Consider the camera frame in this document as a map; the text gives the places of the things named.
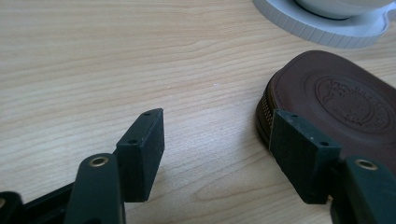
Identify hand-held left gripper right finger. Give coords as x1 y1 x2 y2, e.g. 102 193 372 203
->
268 108 396 224

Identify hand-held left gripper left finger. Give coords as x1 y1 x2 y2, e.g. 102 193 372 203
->
64 107 165 224

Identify brown leather zip pouch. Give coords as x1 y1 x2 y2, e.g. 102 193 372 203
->
255 49 396 174

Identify white ribbed saucer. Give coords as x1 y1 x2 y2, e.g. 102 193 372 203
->
252 0 396 49

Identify white cup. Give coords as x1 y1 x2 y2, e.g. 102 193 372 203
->
293 0 396 21

